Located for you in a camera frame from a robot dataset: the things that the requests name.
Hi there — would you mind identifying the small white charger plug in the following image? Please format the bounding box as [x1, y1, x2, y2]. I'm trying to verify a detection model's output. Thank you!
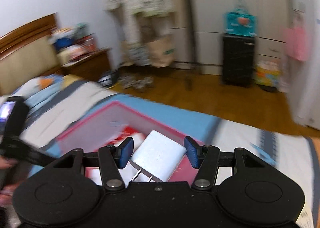
[130, 130, 187, 182]

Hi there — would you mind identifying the brown paper bag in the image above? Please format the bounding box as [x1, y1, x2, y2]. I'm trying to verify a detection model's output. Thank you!
[146, 35, 175, 68]

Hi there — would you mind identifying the white drawer cabinet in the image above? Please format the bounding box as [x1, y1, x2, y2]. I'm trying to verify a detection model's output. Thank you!
[172, 0, 291, 76]

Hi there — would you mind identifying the road pattern bed blanket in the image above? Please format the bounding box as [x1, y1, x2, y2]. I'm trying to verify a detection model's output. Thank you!
[21, 78, 319, 227]

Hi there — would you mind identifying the black suitcase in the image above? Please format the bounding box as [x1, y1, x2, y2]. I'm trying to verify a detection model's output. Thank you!
[222, 33, 255, 88]

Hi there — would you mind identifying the colourful gift bag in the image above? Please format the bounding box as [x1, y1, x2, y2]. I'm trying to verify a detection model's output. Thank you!
[254, 60, 281, 88]

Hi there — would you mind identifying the black clothes rack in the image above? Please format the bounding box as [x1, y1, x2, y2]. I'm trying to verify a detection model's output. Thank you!
[184, 0, 201, 91]

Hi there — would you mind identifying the cream TCL remote control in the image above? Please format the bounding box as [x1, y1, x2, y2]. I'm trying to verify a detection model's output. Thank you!
[296, 205, 314, 228]

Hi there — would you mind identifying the pink paper bag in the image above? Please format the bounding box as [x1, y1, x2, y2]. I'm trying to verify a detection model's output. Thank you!
[284, 25, 309, 62]

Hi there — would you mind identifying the pink storage box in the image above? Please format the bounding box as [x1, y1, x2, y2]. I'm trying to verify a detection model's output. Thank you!
[56, 101, 208, 184]

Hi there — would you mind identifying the teal toy board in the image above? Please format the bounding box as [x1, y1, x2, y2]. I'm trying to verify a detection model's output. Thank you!
[225, 11, 257, 37]

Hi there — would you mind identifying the wooden nightstand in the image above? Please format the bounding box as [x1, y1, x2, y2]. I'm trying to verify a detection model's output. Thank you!
[61, 48, 111, 82]

